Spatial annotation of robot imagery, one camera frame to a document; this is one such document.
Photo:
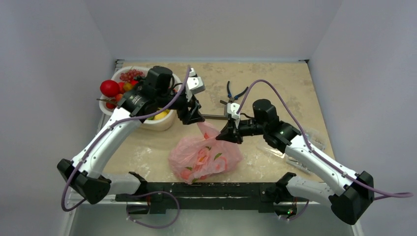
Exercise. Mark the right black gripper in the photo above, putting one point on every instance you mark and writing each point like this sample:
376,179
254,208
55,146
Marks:
236,129

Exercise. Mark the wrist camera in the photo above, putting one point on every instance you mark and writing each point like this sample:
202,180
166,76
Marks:
231,111
194,84

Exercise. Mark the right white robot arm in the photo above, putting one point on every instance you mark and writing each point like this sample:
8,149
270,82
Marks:
346,192

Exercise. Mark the pink plastic bag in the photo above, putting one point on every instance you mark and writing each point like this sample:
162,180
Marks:
199,157

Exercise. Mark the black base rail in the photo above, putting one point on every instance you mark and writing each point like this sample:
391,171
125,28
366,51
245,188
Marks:
159,197

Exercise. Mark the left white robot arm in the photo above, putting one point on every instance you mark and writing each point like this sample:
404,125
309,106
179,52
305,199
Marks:
154,93

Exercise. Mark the small yellow fake lemon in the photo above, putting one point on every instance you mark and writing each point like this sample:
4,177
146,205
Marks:
161,115

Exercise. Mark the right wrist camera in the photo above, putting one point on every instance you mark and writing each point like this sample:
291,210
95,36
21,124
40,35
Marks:
231,111

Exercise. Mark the red fake grapes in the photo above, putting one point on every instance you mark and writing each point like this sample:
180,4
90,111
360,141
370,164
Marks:
131,75

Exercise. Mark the grey metal faucet handle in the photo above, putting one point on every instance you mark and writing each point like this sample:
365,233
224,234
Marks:
219,117

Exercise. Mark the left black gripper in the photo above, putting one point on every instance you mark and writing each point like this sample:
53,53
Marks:
194,114

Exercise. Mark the red fake apple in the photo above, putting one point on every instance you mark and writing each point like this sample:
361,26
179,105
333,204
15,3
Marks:
109,88

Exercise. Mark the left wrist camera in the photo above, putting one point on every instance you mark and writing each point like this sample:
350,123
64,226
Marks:
194,84

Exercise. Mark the white fruit basket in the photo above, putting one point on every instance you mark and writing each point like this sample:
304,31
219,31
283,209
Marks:
160,124

